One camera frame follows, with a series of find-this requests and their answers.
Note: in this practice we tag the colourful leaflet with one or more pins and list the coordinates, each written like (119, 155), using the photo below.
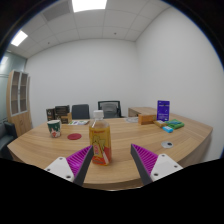
(78, 122)

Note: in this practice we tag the grey ceiling air vent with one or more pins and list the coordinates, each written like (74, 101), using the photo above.
(56, 10)

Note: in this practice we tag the green pack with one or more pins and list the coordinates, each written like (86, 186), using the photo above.
(175, 124)

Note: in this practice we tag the purple standing box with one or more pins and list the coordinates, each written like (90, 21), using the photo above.
(163, 110)

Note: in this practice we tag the small dark brown box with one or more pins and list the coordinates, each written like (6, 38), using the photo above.
(50, 114)

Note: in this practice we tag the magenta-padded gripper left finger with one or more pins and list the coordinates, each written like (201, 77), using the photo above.
(78, 161)

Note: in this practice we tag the green and red mug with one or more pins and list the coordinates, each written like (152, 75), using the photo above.
(54, 128)

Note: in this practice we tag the black sofa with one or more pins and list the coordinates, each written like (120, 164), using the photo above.
(6, 140)

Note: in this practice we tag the small wooden box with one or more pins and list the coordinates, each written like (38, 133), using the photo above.
(147, 119)

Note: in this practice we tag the wooden side desk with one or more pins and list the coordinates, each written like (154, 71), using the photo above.
(141, 110)

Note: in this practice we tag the dark grey office chair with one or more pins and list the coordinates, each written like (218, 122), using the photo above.
(80, 111)

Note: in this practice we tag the large square ceiling light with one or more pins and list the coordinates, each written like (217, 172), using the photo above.
(89, 5)

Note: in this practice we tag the small ceiling light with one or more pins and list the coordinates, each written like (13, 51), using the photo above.
(19, 38)

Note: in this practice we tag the flat round red coaster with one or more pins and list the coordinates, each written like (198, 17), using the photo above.
(74, 136)

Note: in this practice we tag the white paper sheet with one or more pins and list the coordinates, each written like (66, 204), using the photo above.
(132, 119)

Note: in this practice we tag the large dark brown box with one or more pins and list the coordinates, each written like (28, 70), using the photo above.
(62, 111)

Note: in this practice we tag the wooden shelf unit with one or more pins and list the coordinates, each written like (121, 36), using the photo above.
(21, 123)

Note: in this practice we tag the yellow drink bottle white cap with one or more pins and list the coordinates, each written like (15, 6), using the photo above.
(100, 140)

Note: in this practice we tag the small tan box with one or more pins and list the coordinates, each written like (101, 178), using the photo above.
(159, 123)

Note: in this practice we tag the black mesh office chair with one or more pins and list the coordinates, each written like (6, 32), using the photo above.
(110, 110)

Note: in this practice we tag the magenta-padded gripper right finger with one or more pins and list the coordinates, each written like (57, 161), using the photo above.
(148, 161)

